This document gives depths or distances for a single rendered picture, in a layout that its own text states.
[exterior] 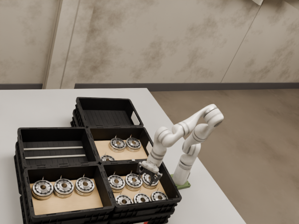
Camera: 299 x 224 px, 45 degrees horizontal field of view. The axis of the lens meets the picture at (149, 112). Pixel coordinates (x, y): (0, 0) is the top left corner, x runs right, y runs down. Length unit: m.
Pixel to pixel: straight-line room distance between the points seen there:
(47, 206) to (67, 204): 0.10
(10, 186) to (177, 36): 2.79
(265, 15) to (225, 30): 0.61
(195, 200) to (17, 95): 1.44
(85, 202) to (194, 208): 0.74
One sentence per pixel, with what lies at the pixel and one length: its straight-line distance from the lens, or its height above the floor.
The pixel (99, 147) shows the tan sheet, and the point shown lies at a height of 0.83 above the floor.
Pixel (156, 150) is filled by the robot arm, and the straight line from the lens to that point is 1.73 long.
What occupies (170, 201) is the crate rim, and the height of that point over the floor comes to 0.93.
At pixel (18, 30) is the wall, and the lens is 3.54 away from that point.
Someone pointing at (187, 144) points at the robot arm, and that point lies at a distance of 2.16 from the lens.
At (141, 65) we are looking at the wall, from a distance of 4.25.
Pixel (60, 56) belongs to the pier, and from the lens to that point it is 3.62.
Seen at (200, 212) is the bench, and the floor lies 0.70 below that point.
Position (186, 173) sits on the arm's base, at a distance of 2.33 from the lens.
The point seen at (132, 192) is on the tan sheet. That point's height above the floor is 0.83.
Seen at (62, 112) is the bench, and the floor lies 0.70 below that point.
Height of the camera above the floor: 2.33
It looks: 34 degrees down
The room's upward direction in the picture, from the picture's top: 22 degrees clockwise
